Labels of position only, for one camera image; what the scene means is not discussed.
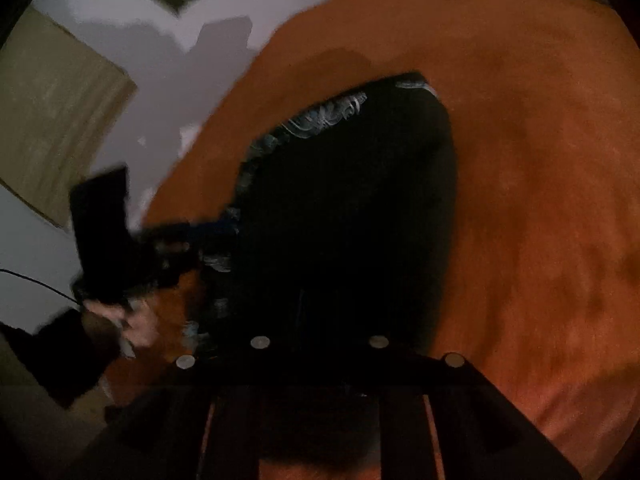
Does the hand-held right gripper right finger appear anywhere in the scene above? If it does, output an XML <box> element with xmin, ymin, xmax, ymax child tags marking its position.
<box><xmin>370</xmin><ymin>335</ymin><xmax>581</xmax><ymax>480</ymax></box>

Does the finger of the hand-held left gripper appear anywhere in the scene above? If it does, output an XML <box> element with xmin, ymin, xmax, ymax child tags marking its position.
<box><xmin>190</xmin><ymin>217</ymin><xmax>242</xmax><ymax>266</ymax></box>

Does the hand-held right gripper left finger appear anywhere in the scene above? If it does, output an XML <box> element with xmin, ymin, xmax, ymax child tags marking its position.
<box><xmin>75</xmin><ymin>336</ymin><xmax>281</xmax><ymax>480</ymax></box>

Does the black garment with patterned hem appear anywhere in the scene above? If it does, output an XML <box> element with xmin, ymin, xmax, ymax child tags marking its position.
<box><xmin>200</xmin><ymin>72</ymin><xmax>459</xmax><ymax>467</ymax></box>

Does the person's left forearm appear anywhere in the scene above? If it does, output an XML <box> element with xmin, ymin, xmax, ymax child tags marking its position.
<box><xmin>0</xmin><ymin>307</ymin><xmax>122</xmax><ymax>409</ymax></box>

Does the person's left hand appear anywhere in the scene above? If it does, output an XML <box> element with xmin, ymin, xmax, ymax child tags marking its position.
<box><xmin>82</xmin><ymin>296</ymin><xmax>162</xmax><ymax>361</ymax></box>

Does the beige curtain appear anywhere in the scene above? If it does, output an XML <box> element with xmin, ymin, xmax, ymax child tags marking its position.
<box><xmin>0</xmin><ymin>7</ymin><xmax>138</xmax><ymax>231</ymax></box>

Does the orange fleece blanket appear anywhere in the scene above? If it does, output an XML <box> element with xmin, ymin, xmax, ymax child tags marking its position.
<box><xmin>105</xmin><ymin>0</ymin><xmax>640</xmax><ymax>480</ymax></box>

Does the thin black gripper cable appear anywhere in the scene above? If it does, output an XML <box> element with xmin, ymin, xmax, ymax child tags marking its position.
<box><xmin>0</xmin><ymin>269</ymin><xmax>82</xmax><ymax>307</ymax></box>

